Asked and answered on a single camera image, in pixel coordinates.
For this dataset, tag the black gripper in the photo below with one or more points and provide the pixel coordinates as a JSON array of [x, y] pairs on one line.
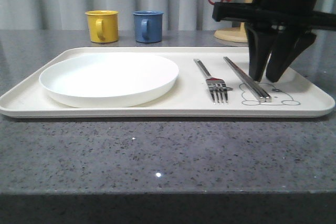
[[284, 46]]

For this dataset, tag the silver metal chopstick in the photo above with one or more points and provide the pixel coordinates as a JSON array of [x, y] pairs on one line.
[[259, 93], [246, 99]]

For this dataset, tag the silver metal fork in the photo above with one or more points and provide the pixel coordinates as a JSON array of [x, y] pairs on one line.
[[217, 87]]

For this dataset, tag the white round plate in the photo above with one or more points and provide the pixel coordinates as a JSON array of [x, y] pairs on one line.
[[109, 80]]

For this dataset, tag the wooden mug tree stand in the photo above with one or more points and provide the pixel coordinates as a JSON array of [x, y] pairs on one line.
[[233, 34]]

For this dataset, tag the cream rabbit serving tray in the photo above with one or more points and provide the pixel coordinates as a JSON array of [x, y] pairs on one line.
[[293, 96]]

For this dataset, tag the blue enamel mug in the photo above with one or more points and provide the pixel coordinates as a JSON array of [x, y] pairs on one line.
[[148, 26]]

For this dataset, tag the yellow enamel mug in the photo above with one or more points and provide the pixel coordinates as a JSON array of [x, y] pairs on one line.
[[103, 26]]

